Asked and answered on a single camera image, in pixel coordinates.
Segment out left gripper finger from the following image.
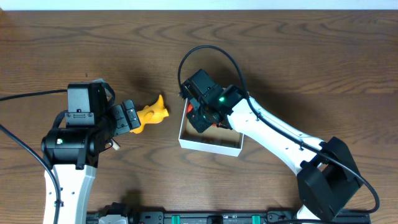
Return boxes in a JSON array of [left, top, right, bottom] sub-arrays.
[[123, 100, 141, 129], [111, 105, 130, 136]]

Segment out red toy ball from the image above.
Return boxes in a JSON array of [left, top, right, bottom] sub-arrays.
[[186, 103, 195, 119]]

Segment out orange toy rhino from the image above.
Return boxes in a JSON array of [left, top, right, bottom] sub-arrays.
[[131, 95, 169, 134]]

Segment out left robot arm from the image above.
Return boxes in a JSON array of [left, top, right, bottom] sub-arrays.
[[41, 79, 141, 223]]

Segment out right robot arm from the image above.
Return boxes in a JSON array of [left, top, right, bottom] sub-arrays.
[[181, 70, 362, 221]]

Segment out white cardboard box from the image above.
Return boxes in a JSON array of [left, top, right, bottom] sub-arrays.
[[178, 100, 244, 157]]

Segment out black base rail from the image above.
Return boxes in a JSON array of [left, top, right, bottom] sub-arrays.
[[85, 202, 371, 224]]

